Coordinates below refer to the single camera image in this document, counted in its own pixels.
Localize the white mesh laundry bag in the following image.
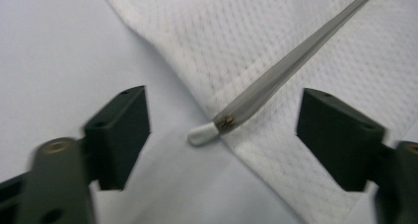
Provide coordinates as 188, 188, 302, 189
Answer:
98, 0, 418, 224

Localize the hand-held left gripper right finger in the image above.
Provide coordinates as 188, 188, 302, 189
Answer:
296, 87, 386, 192

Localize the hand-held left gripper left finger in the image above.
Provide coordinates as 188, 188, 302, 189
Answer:
82, 85, 152, 191

